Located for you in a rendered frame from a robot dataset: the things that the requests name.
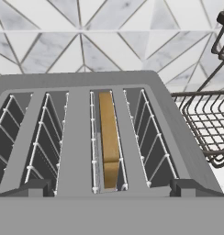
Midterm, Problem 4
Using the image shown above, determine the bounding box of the dark wire dish rack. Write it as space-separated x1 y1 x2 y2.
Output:
171 10 224 169

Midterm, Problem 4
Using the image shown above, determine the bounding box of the grey four-slot toaster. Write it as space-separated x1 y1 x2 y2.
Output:
0 70 224 197

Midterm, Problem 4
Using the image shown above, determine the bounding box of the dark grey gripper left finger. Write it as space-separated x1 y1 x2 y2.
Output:
0 178 54 197

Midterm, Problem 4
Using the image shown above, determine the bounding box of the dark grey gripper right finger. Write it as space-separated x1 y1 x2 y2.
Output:
169 178 224 197

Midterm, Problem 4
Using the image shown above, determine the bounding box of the brown bread slice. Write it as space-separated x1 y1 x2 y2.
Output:
98 91 121 190

